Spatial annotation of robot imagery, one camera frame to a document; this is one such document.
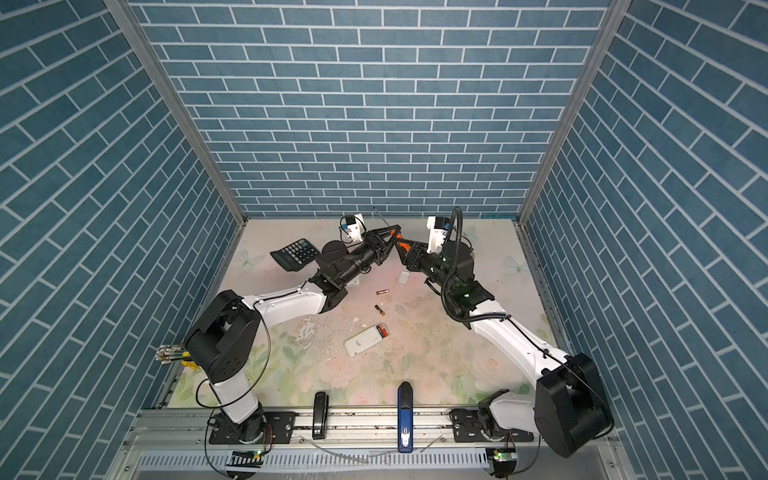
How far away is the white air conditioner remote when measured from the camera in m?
0.88

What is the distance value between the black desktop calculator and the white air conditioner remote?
35cm

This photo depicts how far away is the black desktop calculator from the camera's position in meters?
1.07
